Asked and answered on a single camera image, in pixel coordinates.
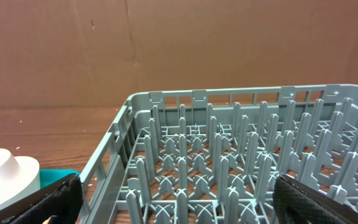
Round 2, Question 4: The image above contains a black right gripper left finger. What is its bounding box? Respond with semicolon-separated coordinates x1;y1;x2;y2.
0;174;83;224

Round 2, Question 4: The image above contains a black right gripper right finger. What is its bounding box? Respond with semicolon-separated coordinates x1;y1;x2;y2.
273;175;358;224

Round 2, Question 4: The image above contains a teal plastic tray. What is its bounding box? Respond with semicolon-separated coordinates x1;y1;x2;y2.
40;169;80;189

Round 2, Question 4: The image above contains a white bowl with cup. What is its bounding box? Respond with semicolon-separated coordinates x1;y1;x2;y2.
0;148;40;210

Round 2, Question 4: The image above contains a grey plastic dish rack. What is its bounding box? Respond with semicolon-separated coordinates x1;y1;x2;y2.
80;84;358;223

